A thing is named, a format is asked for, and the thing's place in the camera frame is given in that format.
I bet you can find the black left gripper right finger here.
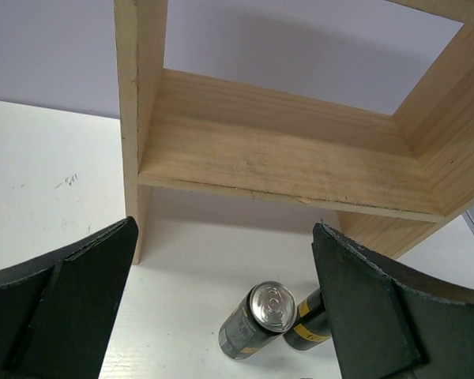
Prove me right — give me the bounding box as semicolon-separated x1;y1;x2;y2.
312;223;474;378

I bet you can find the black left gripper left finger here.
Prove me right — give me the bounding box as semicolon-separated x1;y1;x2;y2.
0;216;138;378

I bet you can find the black tonic can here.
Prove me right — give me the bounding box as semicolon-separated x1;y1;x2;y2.
218;281;297;360
284;288;331;351

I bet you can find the wooden shelf unit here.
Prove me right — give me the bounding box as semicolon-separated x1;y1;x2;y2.
114;1;474;258

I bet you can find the right black tonic can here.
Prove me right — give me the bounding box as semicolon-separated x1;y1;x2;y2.
284;288;331;351

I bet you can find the left black tonic can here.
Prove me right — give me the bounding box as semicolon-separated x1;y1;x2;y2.
218;281;297;360

